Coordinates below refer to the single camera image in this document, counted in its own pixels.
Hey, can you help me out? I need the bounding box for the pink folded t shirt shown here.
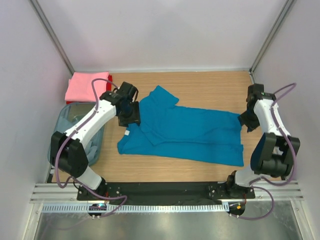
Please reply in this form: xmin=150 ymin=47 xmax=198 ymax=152
xmin=64 ymin=72 xmax=109 ymax=102

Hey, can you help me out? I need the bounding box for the red folded t shirt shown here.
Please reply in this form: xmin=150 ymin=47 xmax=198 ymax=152
xmin=65 ymin=74 xmax=113 ymax=105

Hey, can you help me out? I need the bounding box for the white slotted cable duct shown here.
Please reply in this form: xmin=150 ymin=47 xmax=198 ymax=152
xmin=42 ymin=202 xmax=229 ymax=214

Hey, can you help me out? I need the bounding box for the right aluminium corner post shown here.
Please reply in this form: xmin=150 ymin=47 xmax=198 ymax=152
xmin=249 ymin=0 xmax=296 ymax=75

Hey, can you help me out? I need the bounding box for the teal mesh laundry basket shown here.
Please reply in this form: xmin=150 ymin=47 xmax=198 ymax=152
xmin=47 ymin=101 xmax=106 ymax=171

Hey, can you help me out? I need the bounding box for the blue t shirt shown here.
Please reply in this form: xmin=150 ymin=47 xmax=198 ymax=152
xmin=117 ymin=85 xmax=244 ymax=167

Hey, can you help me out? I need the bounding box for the aluminium corner post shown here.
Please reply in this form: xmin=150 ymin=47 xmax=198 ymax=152
xmin=249 ymin=0 xmax=296 ymax=75
xmin=29 ymin=0 xmax=75 ymax=74

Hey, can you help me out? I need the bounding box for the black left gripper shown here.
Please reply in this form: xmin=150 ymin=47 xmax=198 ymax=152
xmin=118 ymin=101 xmax=141 ymax=128

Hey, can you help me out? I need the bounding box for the aluminium frame rail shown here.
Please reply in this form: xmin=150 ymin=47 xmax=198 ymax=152
xmin=30 ymin=180 xmax=305 ymax=203

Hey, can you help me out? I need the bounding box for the left aluminium corner post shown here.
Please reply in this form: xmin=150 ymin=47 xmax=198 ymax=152
xmin=29 ymin=0 xmax=75 ymax=74

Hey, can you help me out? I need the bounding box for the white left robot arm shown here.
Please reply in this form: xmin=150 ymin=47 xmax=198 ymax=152
xmin=50 ymin=82 xmax=141 ymax=200

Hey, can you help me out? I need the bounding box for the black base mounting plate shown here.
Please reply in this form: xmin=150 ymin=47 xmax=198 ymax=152
xmin=76 ymin=181 xmax=256 ymax=206

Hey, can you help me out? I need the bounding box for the grey t shirt in basket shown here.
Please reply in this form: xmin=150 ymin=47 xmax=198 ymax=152
xmin=84 ymin=137 xmax=102 ymax=166

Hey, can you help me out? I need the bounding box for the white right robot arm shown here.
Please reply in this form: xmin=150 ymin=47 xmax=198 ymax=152
xmin=225 ymin=83 xmax=301 ymax=198

